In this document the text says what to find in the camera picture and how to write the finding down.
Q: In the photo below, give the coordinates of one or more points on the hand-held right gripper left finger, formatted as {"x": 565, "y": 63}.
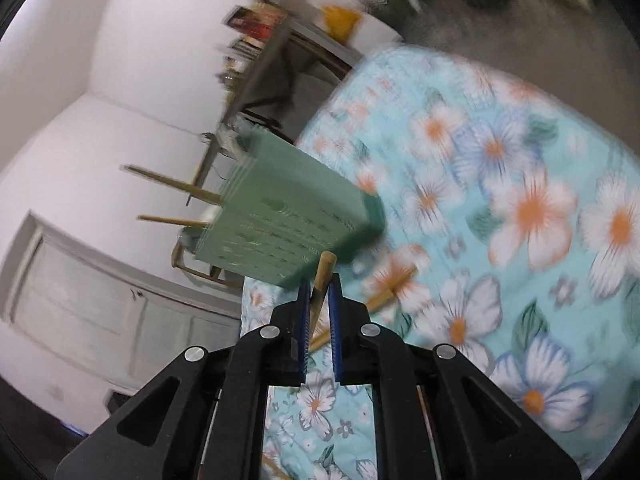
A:
{"x": 225, "y": 410}

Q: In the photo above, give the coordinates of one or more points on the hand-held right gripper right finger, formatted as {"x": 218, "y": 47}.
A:
{"x": 415, "y": 410}

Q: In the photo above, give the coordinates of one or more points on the green plastic utensil holder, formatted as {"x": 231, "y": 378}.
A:
{"x": 290, "y": 210}

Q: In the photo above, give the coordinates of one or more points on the wooden chair with dark seat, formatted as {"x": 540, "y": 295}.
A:
{"x": 200, "y": 270}

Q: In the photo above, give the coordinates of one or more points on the floral blue blanket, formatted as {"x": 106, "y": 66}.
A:
{"x": 500, "y": 210}

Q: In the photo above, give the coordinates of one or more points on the white box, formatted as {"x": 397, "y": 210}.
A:
{"x": 375, "y": 35}

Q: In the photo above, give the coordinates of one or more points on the pile of food packets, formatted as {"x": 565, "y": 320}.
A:
{"x": 250, "y": 30}

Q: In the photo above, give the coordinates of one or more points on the yellow plastic bag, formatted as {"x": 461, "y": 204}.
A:
{"x": 342, "y": 22}

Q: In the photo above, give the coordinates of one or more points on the green bag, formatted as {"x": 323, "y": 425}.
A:
{"x": 395, "y": 0}

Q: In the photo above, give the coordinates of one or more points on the grey metal-frame desk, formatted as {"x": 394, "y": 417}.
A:
{"x": 270, "y": 65}

